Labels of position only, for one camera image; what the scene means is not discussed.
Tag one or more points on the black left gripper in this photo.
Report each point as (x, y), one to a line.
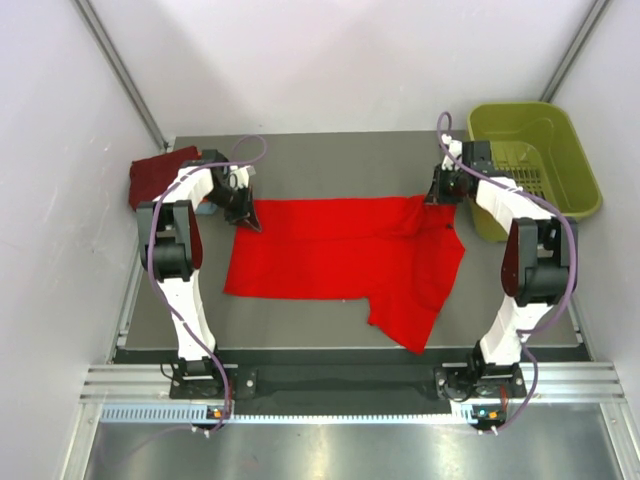
(244, 214)

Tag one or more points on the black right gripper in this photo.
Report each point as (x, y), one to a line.
(435, 194)

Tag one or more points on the red t shirt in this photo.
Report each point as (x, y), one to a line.
(400, 254)

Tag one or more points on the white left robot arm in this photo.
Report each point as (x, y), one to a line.
(165, 193)

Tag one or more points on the green plastic laundry basket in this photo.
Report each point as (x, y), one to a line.
(537, 145)

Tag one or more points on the dark red folded shirt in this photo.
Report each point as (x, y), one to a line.
(151, 177)

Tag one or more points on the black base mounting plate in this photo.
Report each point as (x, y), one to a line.
(248, 382)

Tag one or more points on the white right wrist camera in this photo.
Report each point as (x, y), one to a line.
(452, 152)

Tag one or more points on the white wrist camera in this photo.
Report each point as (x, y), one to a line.
(240, 176)
(452, 152)

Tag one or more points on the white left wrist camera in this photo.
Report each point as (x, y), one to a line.
(240, 176)

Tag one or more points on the slotted cable duct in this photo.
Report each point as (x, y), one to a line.
(203, 414)

